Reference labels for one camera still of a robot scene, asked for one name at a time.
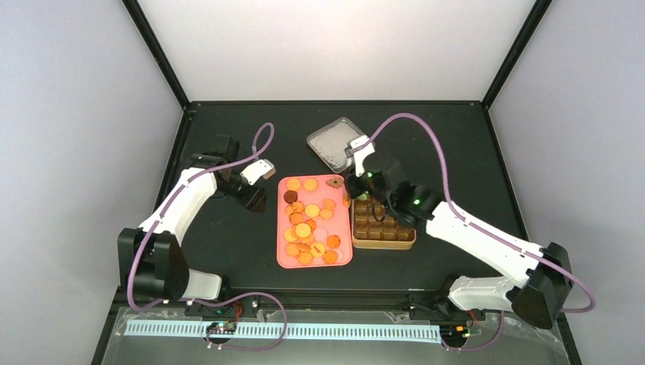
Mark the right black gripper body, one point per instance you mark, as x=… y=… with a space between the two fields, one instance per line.
x=352 y=189

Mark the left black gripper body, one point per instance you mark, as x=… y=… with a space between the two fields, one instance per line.
x=248 y=200

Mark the orange round cookie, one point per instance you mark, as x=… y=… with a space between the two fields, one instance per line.
x=346 y=200
x=312 y=211
x=310 y=184
x=293 y=184

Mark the gold cookie tin box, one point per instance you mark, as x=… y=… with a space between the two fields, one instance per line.
x=373 y=228

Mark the pink plastic tray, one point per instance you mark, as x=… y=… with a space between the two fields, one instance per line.
x=293 y=252

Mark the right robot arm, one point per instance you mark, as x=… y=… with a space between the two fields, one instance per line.
x=532 y=280

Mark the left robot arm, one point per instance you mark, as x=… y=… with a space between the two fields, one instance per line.
x=151 y=259

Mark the dark chocolate cookie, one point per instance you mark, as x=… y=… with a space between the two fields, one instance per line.
x=290 y=196

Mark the brown flower cookie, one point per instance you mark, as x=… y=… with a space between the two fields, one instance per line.
x=336 y=182

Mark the clear plastic lid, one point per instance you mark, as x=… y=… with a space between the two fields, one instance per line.
x=331 y=143

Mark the pale pink cookie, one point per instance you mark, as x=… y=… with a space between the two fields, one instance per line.
x=320 y=235

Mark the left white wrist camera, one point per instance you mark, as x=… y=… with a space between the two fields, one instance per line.
x=260 y=169

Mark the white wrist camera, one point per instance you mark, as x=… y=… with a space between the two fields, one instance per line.
x=260 y=169
x=356 y=152

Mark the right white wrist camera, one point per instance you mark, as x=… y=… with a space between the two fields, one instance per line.
x=356 y=152

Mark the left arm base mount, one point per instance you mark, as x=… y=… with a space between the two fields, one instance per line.
x=240 y=309

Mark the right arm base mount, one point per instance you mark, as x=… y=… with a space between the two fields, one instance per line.
x=435 y=307

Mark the white slotted cable duct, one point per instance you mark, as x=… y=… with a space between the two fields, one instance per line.
x=293 y=331

